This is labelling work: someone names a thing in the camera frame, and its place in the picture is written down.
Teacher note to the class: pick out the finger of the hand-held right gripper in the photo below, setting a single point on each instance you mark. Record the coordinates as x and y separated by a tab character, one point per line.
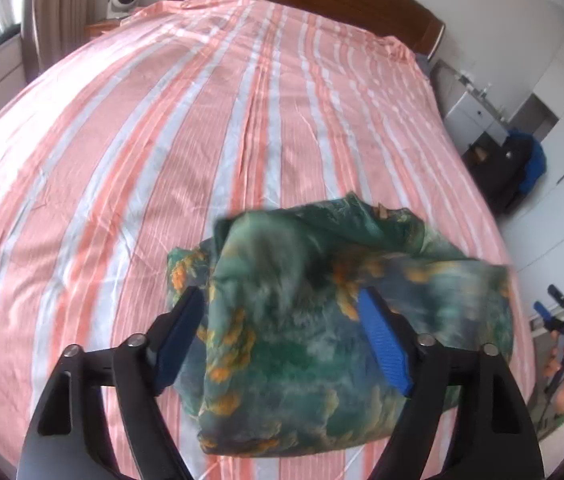
541	310
556	294

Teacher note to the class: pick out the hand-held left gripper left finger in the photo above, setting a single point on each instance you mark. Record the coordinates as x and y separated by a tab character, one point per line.
179	340

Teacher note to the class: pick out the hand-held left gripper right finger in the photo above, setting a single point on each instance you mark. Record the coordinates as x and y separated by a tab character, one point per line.
384	342

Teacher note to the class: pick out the green patterned jacket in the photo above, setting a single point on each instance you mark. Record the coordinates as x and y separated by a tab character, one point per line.
302	360

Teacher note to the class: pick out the blue garment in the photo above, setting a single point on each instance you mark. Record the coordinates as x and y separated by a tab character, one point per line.
536	165

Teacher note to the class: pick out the white wardrobe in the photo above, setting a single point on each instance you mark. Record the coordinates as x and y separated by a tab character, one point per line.
561	135

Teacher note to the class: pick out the white dresser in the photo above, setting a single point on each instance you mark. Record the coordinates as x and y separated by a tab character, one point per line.
471	115

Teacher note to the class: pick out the pink striped bed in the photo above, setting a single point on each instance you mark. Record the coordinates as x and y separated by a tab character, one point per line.
162	135

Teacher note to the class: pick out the wooden nightstand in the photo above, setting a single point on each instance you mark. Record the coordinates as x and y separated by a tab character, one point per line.
102	26

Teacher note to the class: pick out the white desk fan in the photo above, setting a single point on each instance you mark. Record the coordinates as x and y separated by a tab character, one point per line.
123	0

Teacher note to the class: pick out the beige curtain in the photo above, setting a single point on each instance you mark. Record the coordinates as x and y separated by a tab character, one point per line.
62	10

